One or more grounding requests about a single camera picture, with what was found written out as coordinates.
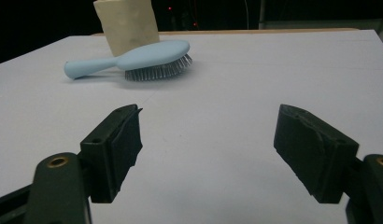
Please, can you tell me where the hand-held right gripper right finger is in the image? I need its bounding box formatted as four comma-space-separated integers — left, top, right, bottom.
273, 104, 361, 204

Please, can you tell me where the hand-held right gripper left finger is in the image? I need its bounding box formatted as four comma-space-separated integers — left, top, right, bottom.
78, 104, 144, 204

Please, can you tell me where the light blue hairbrush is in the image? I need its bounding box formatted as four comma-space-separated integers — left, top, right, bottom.
64, 39, 193, 82

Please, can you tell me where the beige square container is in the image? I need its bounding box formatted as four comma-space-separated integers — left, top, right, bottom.
92, 0, 161, 58

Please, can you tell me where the white table mat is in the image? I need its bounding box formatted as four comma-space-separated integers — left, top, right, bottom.
0, 30, 383, 224

